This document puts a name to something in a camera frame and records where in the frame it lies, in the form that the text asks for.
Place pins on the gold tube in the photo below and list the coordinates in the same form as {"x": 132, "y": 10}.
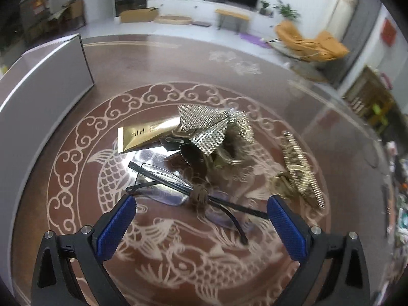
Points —
{"x": 140, "y": 135}

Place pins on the gold hair claw clip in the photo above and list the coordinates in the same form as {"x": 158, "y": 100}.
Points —
{"x": 299, "y": 169}

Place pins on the wooden bench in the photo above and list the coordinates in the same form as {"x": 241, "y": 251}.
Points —
{"x": 231, "y": 14}

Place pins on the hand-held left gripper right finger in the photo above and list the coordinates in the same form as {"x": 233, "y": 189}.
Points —
{"x": 287, "y": 229}

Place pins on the grey curtain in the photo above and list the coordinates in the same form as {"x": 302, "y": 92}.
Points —
{"x": 363, "y": 44}

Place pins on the dark framed glasses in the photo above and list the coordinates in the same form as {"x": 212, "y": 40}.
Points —
{"x": 165, "y": 185}

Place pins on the wooden side cabinet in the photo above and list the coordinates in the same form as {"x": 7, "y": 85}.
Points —
{"x": 75, "y": 12}

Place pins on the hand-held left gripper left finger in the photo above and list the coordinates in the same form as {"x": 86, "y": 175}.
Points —
{"x": 116, "y": 229}

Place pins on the silver sequin hair bow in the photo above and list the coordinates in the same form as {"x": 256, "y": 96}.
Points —
{"x": 204, "y": 124}

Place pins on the tall leafy potted plant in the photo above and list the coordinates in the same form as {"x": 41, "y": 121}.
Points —
{"x": 287, "y": 9}

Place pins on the purple floor mat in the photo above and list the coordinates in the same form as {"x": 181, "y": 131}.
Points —
{"x": 255, "y": 40}

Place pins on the brown patterned desktop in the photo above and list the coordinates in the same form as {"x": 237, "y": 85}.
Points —
{"x": 223, "y": 79}

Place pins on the white television cabinet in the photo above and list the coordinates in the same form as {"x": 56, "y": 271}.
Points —
{"x": 191, "y": 9}

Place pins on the colourful shelf clutter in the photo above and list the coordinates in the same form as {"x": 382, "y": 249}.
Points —
{"x": 397, "y": 197}

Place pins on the dark glass door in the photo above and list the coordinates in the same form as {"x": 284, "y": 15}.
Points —
{"x": 35, "y": 22}

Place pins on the cardboard box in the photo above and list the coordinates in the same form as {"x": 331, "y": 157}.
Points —
{"x": 138, "y": 15}

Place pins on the grey storage box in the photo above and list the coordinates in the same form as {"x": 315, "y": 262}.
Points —
{"x": 47, "y": 79}

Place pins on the black serrated hair clip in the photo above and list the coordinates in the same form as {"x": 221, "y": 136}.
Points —
{"x": 185, "y": 151}

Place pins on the orange lounge chair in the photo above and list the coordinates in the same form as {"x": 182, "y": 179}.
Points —
{"x": 302, "y": 43}

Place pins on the covered standing air conditioner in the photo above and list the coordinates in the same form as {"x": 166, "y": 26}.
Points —
{"x": 342, "y": 6}

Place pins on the round beige floor cushion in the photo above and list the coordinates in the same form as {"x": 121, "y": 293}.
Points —
{"x": 173, "y": 19}

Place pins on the small potted plant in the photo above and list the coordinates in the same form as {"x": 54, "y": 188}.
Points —
{"x": 264, "y": 6}

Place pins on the red wall hanging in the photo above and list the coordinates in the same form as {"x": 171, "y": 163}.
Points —
{"x": 389, "y": 32}

